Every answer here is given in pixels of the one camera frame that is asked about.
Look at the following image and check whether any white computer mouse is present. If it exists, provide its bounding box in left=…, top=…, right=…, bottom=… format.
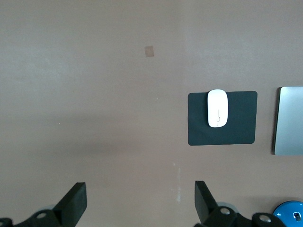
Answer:
left=207, top=88, right=230, bottom=129

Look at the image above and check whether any blue desk lamp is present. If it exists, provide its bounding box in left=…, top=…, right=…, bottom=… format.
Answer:
left=272, top=201, right=303, bottom=227

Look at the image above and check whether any black mouse pad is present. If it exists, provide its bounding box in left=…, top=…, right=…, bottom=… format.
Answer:
left=187, top=90, right=258, bottom=147

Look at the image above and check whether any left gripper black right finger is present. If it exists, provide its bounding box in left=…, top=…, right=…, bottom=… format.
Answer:
left=194, top=180, right=252, bottom=227

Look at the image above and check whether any brown tape patch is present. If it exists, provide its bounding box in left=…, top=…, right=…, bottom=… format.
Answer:
left=144, top=45, right=155, bottom=58

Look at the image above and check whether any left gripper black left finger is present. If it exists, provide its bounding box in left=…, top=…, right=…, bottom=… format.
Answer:
left=13, top=182, right=88, bottom=227

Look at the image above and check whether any silver laptop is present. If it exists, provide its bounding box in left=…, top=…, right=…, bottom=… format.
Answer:
left=274, top=86, right=303, bottom=156

